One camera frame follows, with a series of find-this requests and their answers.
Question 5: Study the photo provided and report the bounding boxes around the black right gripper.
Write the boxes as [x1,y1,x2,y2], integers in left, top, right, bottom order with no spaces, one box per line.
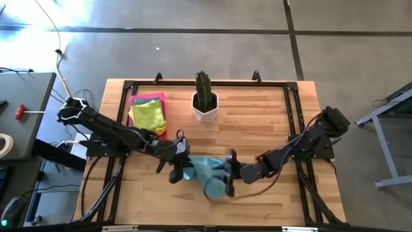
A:
[224,148,258,198]

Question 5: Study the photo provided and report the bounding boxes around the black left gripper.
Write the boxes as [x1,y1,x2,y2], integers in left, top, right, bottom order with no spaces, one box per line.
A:
[153,137,194,184]

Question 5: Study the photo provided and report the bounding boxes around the light blue microfiber towel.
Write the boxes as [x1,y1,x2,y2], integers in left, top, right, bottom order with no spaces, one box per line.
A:
[182,155,231,199]

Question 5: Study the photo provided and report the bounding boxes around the green microfiber towel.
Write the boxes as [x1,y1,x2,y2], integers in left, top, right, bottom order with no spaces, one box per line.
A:
[127,100,167,132]

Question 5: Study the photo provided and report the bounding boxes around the pink plastic bin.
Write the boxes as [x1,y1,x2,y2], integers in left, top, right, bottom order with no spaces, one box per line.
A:
[127,92,168,140]

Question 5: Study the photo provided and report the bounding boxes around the green cactus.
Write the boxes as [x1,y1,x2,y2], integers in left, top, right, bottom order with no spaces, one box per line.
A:
[194,70,214,110]

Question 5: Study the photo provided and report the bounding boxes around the white box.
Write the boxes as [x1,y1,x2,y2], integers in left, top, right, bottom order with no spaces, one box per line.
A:
[69,133,91,159]

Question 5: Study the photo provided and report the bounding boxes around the black support beam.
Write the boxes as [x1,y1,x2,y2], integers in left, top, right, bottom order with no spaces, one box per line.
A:
[30,138,88,171]

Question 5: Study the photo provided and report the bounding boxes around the grey side table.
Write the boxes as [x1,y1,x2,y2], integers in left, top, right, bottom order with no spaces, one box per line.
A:
[0,72,57,161]

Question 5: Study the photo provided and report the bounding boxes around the black computer mouse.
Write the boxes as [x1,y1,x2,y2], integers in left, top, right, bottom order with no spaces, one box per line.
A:
[1,195,28,228]

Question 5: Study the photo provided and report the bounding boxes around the beige tape roll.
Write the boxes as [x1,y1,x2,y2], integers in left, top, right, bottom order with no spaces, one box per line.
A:
[0,133,14,159]

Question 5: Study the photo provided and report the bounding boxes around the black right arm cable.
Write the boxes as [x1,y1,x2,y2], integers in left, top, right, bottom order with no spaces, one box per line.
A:
[204,154,286,202]

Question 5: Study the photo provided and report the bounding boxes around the black aluminium table frame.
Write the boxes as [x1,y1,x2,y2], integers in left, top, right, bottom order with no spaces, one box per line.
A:
[77,70,347,226]

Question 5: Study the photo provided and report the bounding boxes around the grey metal table frame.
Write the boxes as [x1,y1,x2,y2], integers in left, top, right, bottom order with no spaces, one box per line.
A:
[355,82,412,189]

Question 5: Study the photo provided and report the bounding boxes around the thin black floor cable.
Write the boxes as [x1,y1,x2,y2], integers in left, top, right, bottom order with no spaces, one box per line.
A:
[372,96,402,108]

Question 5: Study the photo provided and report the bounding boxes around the red-handled tool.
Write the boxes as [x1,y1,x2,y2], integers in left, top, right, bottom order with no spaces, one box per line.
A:
[14,103,46,121]

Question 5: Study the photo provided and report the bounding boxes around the yellow floor cable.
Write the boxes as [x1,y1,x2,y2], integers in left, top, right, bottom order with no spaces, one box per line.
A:
[33,0,71,98]

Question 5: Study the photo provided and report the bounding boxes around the black cable with plug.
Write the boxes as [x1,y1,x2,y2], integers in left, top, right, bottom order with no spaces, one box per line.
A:
[0,66,34,73]

